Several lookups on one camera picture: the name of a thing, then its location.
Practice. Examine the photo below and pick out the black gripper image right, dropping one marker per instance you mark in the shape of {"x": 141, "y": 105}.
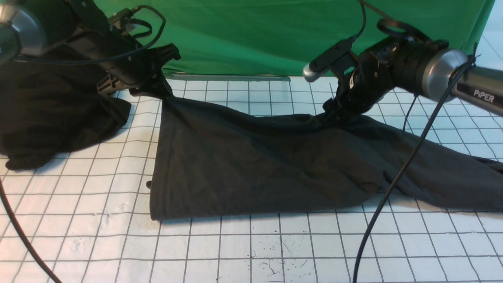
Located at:
{"x": 356, "y": 94}

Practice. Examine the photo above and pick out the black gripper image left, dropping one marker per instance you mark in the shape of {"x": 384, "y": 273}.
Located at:
{"x": 139, "y": 72}

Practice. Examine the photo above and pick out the gray long-sleeve top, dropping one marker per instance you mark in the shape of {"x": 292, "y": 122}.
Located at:
{"x": 214, "y": 161}

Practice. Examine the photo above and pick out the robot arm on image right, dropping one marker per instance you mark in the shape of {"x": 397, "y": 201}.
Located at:
{"x": 424, "y": 69}

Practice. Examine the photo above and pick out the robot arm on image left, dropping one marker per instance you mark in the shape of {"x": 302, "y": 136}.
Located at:
{"x": 78, "y": 33}

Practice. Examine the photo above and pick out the green backdrop cloth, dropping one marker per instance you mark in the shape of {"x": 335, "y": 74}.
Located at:
{"x": 279, "y": 37}

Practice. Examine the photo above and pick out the black crumpled garment pile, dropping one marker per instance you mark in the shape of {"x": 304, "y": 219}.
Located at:
{"x": 49, "y": 109}

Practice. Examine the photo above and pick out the black cable image right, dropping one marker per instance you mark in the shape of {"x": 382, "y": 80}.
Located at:
{"x": 405, "y": 31}

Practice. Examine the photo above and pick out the black cable image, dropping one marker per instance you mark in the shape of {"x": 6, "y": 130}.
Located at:
{"x": 61, "y": 60}
{"x": 405, "y": 31}

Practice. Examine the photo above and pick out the black cable image left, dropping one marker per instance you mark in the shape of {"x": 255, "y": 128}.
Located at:
{"x": 61, "y": 60}

